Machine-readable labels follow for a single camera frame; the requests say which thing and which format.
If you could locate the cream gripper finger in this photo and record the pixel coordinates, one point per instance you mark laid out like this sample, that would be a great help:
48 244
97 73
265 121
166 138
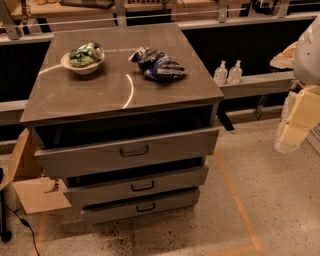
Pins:
304 116

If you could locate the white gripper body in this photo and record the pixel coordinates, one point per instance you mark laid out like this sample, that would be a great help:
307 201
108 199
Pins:
308 58

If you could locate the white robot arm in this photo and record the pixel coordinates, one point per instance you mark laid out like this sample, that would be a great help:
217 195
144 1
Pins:
303 56

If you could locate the white paper bowl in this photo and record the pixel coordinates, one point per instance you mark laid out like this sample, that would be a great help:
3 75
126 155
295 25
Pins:
89 69

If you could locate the right clear sanitizer bottle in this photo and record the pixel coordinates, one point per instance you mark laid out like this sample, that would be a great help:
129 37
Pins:
235 73

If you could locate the clear sanitizer bottle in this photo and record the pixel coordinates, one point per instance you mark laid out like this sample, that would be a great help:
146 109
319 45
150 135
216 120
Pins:
220 74
235 73

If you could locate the left clear sanitizer bottle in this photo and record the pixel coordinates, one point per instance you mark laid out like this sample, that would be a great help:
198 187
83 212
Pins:
220 74

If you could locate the blue chip bag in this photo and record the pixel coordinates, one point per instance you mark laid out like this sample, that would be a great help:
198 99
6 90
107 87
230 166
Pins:
156 64

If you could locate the grey drawer cabinet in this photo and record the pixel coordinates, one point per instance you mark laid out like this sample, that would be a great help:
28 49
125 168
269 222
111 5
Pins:
117 102

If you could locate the bottom grey drawer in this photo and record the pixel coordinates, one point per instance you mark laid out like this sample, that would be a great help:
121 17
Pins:
150 205

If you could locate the grey drawer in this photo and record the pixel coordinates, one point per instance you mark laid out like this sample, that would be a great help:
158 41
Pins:
150 205
137 186
124 154

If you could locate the top grey drawer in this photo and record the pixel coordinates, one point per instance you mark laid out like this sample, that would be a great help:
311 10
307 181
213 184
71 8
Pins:
124 154

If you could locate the middle grey drawer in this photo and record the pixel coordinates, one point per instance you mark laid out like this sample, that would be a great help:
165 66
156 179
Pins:
137 186

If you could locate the brown cardboard box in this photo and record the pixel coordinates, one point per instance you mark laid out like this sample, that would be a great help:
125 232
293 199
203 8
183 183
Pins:
36 192

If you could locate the metal railing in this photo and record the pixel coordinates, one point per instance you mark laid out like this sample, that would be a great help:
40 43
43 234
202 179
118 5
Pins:
188 14

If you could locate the black stand base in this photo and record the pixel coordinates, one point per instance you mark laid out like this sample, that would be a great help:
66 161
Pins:
5 234

